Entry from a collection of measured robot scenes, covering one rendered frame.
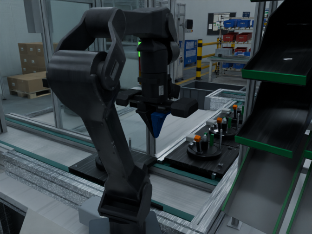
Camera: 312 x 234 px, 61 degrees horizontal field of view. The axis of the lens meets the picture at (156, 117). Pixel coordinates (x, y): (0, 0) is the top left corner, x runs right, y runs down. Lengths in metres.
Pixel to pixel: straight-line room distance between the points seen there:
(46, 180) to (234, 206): 0.66
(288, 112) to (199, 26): 11.52
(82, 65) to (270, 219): 0.59
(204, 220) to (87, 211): 0.33
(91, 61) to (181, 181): 0.76
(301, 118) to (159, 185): 0.52
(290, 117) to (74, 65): 0.56
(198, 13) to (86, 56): 11.96
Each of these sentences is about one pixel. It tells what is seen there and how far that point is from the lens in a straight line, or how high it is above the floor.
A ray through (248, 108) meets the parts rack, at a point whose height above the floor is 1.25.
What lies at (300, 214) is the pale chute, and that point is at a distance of 0.76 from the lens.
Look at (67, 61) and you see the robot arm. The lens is 0.33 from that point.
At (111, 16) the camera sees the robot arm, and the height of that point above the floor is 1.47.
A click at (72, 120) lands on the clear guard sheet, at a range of 1.37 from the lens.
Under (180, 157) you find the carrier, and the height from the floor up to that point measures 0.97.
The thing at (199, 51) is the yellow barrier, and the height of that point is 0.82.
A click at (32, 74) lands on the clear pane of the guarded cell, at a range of 2.02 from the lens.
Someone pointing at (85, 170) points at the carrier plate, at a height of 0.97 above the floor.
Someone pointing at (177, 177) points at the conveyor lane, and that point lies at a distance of 1.01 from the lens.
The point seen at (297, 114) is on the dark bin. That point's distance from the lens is 0.75.
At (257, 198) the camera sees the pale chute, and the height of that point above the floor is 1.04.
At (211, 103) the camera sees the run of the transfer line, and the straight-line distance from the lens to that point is 2.03.
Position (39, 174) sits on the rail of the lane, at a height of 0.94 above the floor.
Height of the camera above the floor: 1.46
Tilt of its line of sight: 19 degrees down
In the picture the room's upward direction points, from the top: straight up
